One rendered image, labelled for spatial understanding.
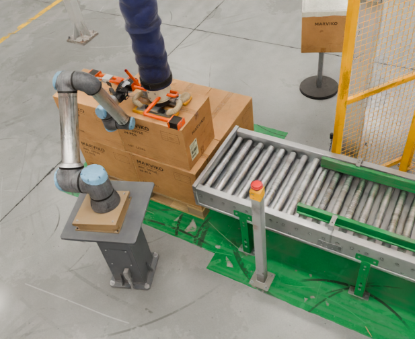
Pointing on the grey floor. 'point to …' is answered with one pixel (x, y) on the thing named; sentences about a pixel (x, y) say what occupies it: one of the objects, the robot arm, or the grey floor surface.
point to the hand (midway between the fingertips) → (128, 83)
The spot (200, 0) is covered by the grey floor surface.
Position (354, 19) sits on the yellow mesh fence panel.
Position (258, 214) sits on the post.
